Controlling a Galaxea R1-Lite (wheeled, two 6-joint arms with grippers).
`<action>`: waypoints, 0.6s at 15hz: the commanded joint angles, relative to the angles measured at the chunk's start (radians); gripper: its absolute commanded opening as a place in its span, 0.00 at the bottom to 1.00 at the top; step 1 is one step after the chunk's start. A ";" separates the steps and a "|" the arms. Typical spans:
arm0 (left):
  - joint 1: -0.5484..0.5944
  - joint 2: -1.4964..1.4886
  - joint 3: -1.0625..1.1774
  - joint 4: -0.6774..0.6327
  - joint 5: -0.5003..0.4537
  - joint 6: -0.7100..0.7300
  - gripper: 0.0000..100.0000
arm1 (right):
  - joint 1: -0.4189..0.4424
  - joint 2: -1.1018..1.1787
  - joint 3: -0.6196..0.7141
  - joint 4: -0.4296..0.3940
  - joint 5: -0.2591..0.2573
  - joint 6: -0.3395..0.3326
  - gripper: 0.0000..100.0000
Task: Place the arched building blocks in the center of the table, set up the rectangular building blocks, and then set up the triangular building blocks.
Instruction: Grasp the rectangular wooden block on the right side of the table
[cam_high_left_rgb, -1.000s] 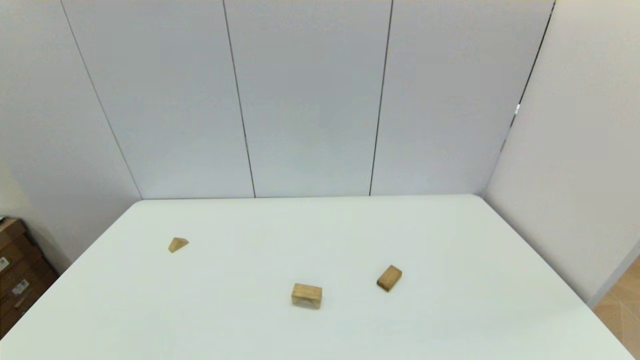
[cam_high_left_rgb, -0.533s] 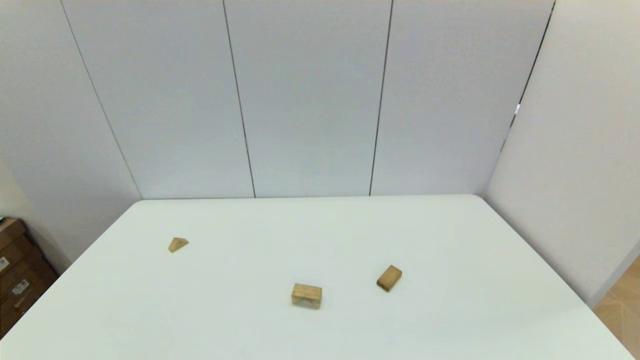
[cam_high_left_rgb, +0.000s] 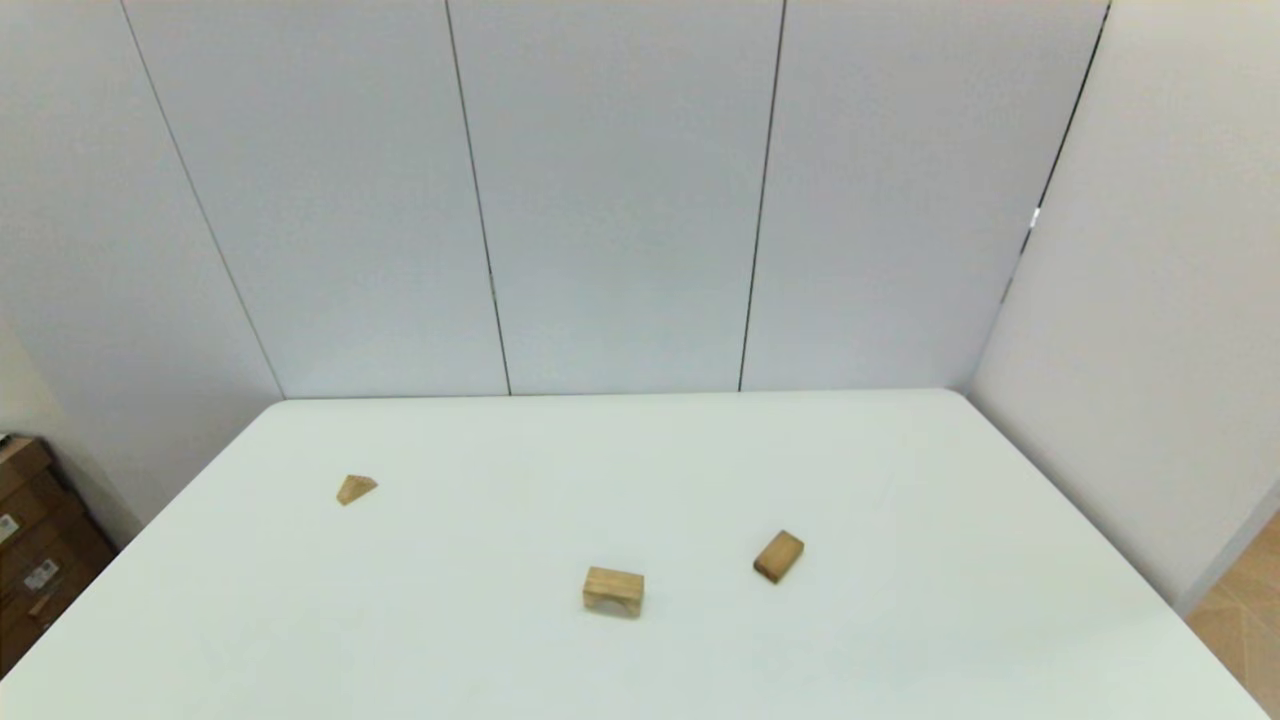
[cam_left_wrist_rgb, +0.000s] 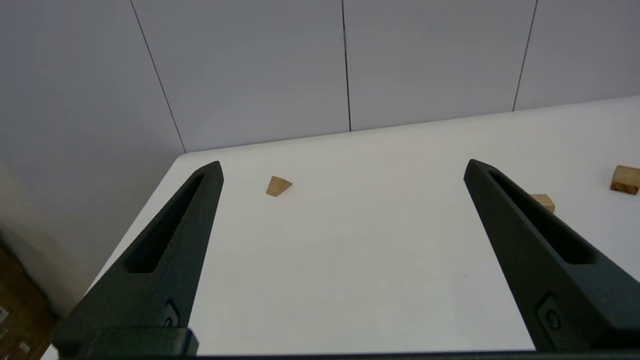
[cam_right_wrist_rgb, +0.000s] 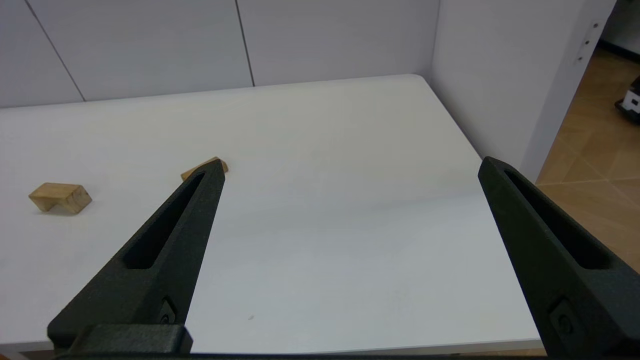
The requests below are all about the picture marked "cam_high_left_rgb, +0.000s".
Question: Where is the arched wooden building block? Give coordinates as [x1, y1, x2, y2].
[583, 566, 646, 620]

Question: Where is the rectangular wooden building block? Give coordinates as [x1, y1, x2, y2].
[753, 530, 806, 585]

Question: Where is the brown cardboard box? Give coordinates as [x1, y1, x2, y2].
[0, 471, 89, 567]
[0, 435, 54, 499]
[0, 524, 116, 677]

